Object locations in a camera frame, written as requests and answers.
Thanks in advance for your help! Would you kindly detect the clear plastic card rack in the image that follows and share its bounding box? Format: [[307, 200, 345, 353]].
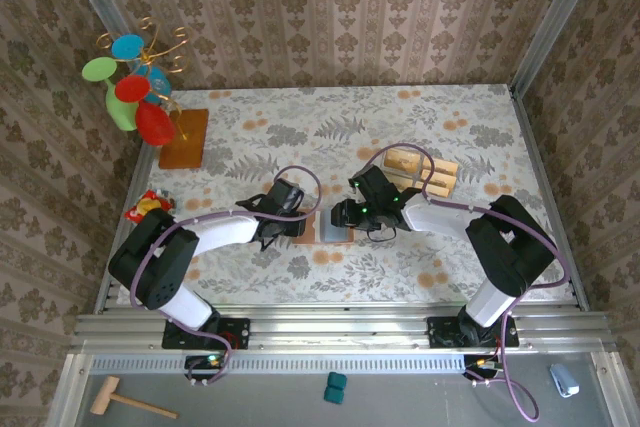
[[380, 147, 460, 200]]

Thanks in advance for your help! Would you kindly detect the floral print tablecloth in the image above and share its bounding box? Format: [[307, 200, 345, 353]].
[[115, 84, 575, 306]]

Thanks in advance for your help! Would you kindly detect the red yellow snack packet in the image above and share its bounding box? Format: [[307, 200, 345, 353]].
[[124, 188, 177, 226]]

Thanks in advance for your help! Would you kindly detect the black controller board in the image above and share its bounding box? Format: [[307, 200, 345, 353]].
[[184, 354, 230, 382], [463, 355, 501, 381]]

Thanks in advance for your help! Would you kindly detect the red plastic wine glass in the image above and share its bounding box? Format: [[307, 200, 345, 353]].
[[114, 74, 178, 148]]

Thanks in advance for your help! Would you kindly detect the grey metal shelf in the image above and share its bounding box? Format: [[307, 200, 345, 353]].
[[47, 351, 640, 427]]

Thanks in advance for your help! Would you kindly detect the blue plastic wine glass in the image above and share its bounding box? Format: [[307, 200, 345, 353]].
[[110, 34, 172, 98]]

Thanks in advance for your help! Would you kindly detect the green plastic wine glass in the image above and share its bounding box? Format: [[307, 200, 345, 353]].
[[81, 57, 140, 133]]

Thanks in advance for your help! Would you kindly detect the wooden mallet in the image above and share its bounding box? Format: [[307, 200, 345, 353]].
[[89, 375, 179, 421]]

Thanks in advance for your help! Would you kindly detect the white blue stapler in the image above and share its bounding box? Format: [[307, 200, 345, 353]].
[[549, 363, 581, 398]]

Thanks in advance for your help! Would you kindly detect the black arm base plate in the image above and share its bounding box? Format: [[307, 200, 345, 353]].
[[161, 317, 251, 351], [426, 315, 520, 350]]

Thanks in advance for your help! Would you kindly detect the aluminium front rail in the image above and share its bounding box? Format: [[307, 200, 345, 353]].
[[69, 304, 620, 354]]

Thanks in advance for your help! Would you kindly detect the gold wire glass rack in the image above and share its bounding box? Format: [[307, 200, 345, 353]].
[[97, 15, 210, 170]]

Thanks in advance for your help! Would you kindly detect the grey slotted cable duct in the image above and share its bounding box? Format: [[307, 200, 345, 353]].
[[89, 352, 501, 376]]

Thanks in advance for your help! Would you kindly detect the aluminium table side rail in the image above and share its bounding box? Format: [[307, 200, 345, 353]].
[[507, 84, 590, 311]]

